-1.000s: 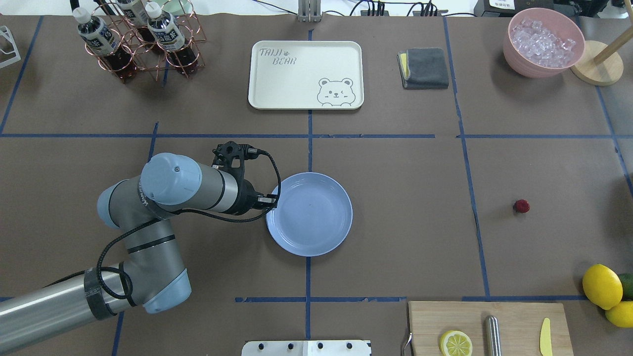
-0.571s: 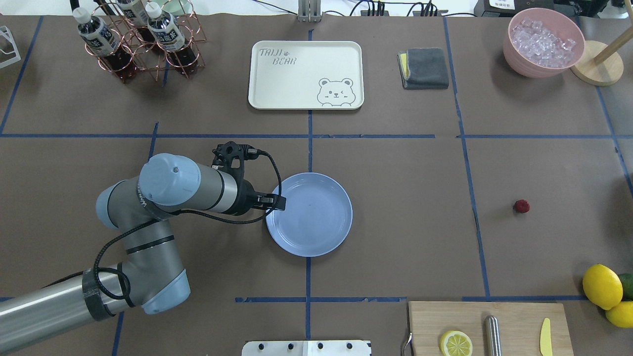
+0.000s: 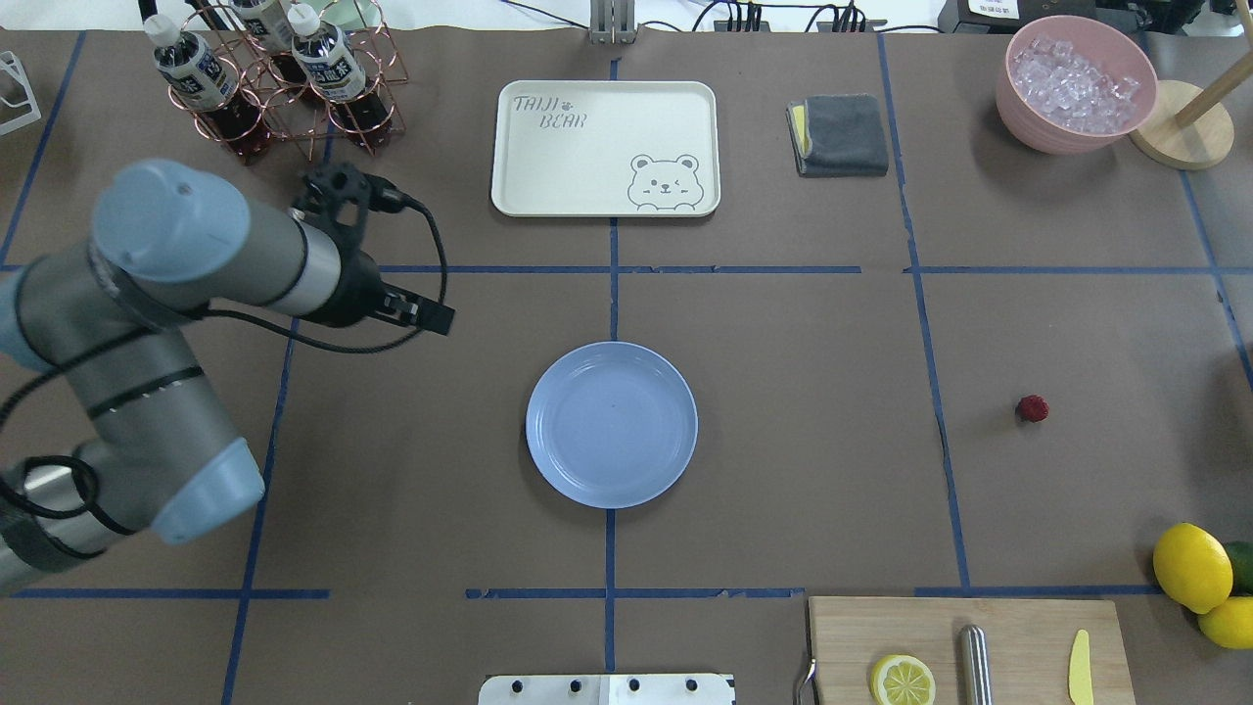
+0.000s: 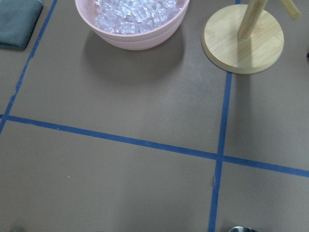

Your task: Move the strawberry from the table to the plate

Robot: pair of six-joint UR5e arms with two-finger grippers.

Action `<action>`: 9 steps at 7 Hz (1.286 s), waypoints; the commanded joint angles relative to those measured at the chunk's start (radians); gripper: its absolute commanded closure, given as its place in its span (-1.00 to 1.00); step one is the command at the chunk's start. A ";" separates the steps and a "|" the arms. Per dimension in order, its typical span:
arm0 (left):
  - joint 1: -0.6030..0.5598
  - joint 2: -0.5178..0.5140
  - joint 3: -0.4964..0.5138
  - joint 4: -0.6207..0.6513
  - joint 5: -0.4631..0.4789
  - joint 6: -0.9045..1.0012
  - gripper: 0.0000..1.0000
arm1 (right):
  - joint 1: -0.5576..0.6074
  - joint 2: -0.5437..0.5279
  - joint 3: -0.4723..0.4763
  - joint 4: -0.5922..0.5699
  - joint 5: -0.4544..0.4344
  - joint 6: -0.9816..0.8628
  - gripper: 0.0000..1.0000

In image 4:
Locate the pink bowl of ice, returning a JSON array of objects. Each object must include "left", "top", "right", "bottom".
[{"left": 75, "top": 0, "right": 189, "bottom": 51}]

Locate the wooden cup stand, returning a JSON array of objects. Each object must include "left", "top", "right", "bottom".
[{"left": 201, "top": 0, "right": 284, "bottom": 74}]

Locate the steel ice scoop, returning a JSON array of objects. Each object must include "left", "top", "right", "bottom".
[{"left": 228, "top": 226, "right": 258, "bottom": 232}]

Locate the grey folded cloth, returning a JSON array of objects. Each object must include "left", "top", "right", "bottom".
[{"left": 0, "top": 0, "right": 43, "bottom": 50}]

